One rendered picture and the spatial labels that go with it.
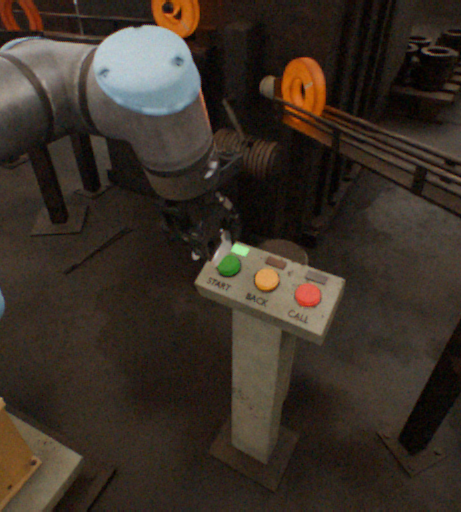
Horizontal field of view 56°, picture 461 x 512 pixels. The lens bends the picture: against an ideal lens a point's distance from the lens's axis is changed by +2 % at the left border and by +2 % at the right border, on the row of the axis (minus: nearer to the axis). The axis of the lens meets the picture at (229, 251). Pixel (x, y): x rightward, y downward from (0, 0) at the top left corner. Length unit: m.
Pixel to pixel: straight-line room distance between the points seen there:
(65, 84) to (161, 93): 0.11
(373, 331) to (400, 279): 0.29
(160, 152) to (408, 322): 1.25
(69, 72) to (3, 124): 0.09
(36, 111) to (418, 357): 1.29
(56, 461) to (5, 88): 0.89
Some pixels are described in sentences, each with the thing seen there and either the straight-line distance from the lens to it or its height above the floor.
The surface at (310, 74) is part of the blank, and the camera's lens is 1.14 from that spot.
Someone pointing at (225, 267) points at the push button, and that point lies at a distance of 0.75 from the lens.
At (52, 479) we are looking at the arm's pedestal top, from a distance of 1.14.
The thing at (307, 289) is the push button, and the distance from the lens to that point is 0.72.
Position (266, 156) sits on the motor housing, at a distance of 1.30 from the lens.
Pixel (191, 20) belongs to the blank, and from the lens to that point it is 1.50.
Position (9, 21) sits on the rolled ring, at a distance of 2.10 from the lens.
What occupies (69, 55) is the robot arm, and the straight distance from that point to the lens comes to 0.50.
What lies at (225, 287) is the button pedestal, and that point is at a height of 0.59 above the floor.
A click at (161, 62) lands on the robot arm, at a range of 0.43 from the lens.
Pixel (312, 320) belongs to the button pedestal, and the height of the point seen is 0.59.
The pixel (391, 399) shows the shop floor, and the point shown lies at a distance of 1.38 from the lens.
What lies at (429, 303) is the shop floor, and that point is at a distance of 1.67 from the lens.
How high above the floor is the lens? 1.12
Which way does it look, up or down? 41 degrees down
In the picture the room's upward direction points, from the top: straight up
